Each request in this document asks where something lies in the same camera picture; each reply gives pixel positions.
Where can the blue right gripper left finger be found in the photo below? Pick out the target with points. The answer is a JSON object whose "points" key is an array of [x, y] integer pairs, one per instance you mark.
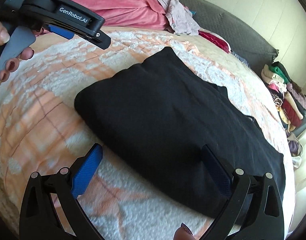
{"points": [[84, 168]]}

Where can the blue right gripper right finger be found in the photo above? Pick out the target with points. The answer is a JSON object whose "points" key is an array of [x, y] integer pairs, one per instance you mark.
{"points": [[218, 173]]}

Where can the black t-shirt with orange patches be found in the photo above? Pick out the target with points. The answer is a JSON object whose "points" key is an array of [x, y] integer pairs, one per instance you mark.
{"points": [[160, 118]]}

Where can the floral laundry basket with clothes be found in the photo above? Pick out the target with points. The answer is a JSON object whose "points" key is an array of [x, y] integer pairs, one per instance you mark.
{"points": [[296, 149]]}

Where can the stack of folded clothes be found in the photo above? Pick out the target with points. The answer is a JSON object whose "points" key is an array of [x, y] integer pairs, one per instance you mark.
{"points": [[288, 97]]}

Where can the left hand with red nails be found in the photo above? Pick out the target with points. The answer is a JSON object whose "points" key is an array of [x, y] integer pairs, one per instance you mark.
{"points": [[15, 45]]}

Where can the right hand thumb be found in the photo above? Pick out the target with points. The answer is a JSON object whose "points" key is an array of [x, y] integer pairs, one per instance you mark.
{"points": [[183, 233]]}

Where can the dark grey quilted headboard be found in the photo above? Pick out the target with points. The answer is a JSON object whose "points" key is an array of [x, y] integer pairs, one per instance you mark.
{"points": [[243, 39]]}

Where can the red pillow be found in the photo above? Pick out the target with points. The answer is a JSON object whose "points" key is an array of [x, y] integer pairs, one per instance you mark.
{"points": [[216, 40]]}

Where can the lilac crumpled garment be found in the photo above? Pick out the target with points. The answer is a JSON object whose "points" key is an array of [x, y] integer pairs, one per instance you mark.
{"points": [[180, 18]]}

